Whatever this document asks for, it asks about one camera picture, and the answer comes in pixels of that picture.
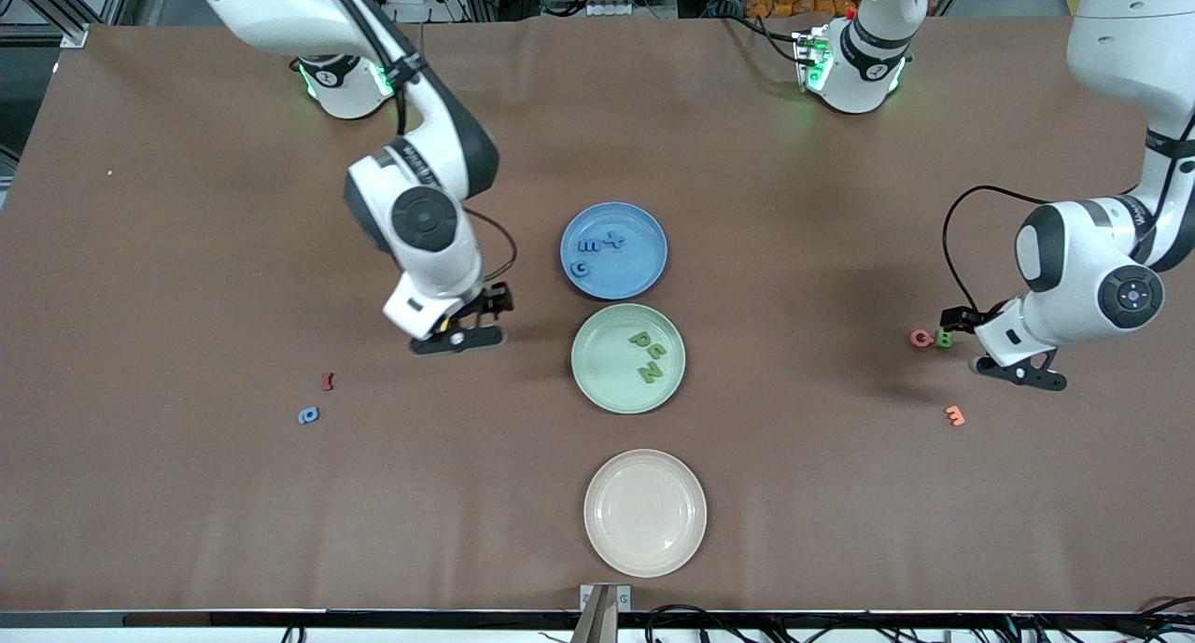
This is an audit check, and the green round plate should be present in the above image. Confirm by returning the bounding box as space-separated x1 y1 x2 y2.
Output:
570 303 687 414

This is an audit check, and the aluminium frame profile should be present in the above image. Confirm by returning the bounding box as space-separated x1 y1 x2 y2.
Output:
0 0 127 49

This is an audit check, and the black looped floor cable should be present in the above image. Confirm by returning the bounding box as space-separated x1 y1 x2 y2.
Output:
644 605 748 643

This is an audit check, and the blue round plate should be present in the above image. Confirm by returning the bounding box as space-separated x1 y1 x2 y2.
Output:
560 202 669 301

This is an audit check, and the metal table edge bracket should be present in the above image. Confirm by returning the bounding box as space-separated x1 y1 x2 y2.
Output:
580 583 632 643

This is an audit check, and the black arm base cable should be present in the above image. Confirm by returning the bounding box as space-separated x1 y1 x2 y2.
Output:
724 0 804 65

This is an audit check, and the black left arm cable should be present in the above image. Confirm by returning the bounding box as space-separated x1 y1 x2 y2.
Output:
942 111 1195 315

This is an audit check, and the red and black cable bundle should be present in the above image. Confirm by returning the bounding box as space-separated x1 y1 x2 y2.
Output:
1134 594 1195 639

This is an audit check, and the pink round plate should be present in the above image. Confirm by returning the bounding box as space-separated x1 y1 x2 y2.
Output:
583 449 708 579

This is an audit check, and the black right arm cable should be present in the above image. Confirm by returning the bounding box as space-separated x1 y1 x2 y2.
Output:
313 0 518 285

